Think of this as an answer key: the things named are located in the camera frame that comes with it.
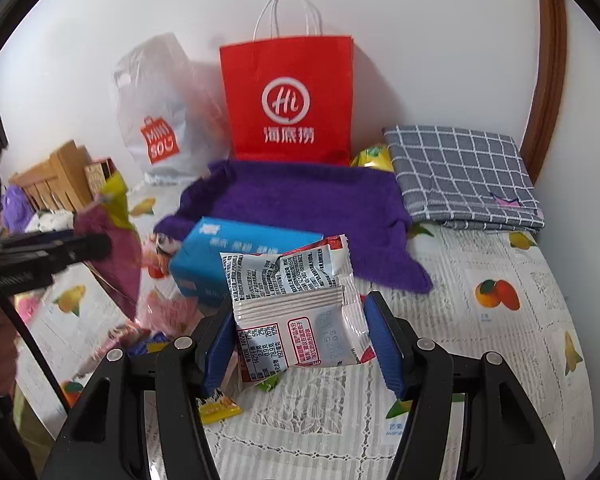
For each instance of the grey checked folded cloth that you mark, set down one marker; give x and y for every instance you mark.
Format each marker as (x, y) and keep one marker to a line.
(463, 179)

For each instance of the red paper shopping bag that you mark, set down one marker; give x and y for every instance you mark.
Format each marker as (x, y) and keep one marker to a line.
(289, 99)

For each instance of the small yellow snack packet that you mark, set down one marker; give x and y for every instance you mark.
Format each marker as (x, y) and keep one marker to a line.
(219, 406)

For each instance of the purple plush object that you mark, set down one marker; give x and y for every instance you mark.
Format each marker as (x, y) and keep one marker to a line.
(16, 209)

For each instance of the brown wooden door frame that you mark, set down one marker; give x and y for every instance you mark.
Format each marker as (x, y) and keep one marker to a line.
(550, 80)

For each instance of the wooden furniture piece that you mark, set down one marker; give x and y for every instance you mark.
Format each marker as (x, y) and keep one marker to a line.
(64, 180)

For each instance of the purple towel cloth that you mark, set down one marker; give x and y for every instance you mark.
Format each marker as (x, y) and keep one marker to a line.
(361, 203)

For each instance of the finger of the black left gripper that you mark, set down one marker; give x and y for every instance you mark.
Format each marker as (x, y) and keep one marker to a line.
(29, 261)

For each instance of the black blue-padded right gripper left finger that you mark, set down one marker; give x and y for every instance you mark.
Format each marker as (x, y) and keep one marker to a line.
(104, 435)

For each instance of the white Miniso plastic bag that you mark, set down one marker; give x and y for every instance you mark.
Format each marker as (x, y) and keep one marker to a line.
(168, 120)

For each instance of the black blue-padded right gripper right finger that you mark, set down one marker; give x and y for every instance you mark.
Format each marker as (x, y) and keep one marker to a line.
(503, 436)

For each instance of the white red snack packet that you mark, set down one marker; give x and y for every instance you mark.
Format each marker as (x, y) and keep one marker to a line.
(299, 309)

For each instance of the magenta yellow snack bag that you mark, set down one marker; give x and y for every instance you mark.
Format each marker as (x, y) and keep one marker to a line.
(117, 272)

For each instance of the yellow snack bag behind towel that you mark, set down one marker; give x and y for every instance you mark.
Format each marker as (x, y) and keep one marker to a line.
(375, 157)

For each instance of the blue tissue pack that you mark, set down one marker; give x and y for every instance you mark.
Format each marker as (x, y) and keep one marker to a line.
(197, 266)

